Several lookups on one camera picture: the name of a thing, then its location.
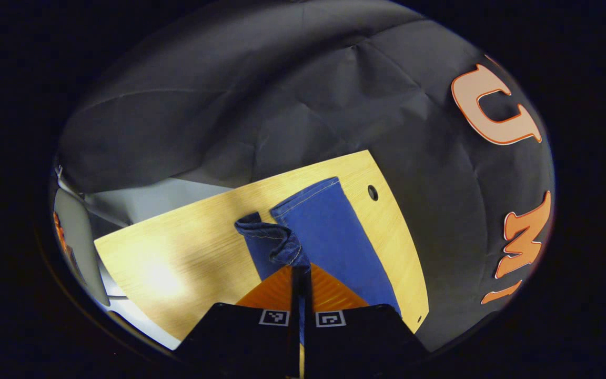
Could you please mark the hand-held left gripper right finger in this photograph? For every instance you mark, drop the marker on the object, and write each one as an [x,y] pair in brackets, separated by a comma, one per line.
[361,337]

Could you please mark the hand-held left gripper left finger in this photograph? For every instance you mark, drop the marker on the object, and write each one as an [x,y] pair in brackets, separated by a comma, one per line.
[240,337]

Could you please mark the blue denim jeans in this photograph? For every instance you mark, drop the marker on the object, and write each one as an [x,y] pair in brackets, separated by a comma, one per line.
[329,231]

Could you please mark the grey upright panel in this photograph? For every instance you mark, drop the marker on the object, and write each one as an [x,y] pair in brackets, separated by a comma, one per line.
[79,242]

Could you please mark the grey metal bar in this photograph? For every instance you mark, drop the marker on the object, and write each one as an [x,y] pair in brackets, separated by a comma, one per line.
[98,213]

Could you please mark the black backdrop cloth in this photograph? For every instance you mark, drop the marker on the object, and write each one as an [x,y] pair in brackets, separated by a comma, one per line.
[282,105]

